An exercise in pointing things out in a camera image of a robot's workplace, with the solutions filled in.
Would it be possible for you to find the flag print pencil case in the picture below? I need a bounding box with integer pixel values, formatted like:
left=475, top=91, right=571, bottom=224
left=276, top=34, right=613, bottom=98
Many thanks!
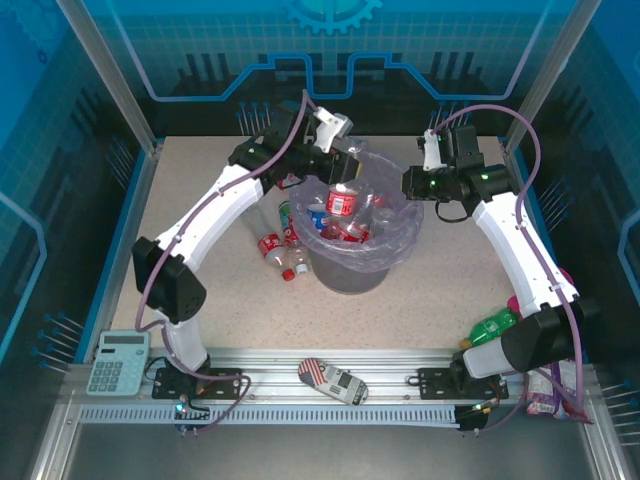
left=297, top=357, right=370, bottom=407

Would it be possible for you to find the pink round plastic item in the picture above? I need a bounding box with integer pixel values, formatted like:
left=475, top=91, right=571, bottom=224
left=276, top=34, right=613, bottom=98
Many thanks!
left=506, top=268, right=572, bottom=314

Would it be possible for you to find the aluminium mounting rail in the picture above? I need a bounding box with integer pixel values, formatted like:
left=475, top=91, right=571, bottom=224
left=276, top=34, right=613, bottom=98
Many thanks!
left=62, top=346, right=596, bottom=407

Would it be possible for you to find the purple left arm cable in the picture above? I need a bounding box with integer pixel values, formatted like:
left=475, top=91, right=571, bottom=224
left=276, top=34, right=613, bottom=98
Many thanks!
left=135, top=88, right=251, bottom=432

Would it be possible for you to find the white slotted cable duct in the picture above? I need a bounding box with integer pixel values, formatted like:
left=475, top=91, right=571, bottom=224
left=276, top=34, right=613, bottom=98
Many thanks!
left=78, top=403, right=461, bottom=426

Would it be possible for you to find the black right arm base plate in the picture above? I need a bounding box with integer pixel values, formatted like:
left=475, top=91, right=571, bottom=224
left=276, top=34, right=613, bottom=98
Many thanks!
left=416, top=367, right=510, bottom=401

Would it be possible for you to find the blue label plastic bottle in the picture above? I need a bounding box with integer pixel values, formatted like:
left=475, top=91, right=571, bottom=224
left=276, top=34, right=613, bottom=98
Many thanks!
left=306, top=203, right=330, bottom=230

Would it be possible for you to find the small black electronics board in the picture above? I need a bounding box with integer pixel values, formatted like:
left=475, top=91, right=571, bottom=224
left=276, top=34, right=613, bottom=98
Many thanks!
left=173, top=397, right=212, bottom=437
left=455, top=399, right=490, bottom=436

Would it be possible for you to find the large clear plastic bottle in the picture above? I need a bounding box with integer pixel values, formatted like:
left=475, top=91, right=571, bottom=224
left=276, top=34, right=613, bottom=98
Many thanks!
left=368, top=203, right=402, bottom=237

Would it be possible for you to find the green plastic bottle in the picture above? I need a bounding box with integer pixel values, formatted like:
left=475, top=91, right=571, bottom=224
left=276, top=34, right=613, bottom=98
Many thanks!
left=458, top=307, right=521, bottom=350

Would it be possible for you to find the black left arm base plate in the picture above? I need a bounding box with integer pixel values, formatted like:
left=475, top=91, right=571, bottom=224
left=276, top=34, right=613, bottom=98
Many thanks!
left=151, top=367, right=245, bottom=401

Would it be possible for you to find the clear bottle with white cap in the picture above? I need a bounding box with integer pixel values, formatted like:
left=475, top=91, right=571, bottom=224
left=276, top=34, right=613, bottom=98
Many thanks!
left=284, top=242, right=312, bottom=275

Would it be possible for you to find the purple snack bag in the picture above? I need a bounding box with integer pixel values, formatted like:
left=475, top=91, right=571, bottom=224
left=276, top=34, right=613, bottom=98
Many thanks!
left=524, top=362, right=596, bottom=425

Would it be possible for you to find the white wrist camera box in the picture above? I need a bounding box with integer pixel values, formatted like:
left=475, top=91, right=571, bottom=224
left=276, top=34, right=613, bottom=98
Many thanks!
left=313, top=107, right=353, bottom=154
left=422, top=128, right=450, bottom=172

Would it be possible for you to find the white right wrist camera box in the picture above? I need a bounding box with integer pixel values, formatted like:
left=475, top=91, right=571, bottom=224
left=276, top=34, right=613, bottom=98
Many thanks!
left=422, top=128, right=450, bottom=172

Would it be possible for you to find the grey mesh waste bin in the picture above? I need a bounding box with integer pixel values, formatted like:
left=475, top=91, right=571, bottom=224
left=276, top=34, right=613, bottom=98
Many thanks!
left=288, top=149, right=426, bottom=295

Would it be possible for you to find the green and red drink bottle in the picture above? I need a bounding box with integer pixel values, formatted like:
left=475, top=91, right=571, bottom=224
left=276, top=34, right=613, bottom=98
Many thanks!
left=277, top=201, right=297, bottom=246

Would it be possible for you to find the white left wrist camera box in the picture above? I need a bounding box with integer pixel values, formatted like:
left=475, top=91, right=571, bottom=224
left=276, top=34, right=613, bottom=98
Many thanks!
left=313, top=107, right=353, bottom=154

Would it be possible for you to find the aluminium frame post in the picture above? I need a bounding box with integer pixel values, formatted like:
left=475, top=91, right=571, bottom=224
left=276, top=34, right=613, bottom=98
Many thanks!
left=501, top=0, right=604, bottom=156
left=54, top=0, right=164, bottom=154

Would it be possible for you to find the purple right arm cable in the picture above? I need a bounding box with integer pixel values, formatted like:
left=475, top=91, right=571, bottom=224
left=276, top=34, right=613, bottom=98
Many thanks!
left=433, top=104, right=586, bottom=432

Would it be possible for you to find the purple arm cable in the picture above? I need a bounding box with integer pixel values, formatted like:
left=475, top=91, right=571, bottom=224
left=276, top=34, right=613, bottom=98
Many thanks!
left=135, top=88, right=251, bottom=432
left=433, top=104, right=586, bottom=432

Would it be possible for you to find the pale green calculator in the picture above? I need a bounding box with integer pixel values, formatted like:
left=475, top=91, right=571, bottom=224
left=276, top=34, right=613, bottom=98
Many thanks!
left=85, top=330, right=151, bottom=397

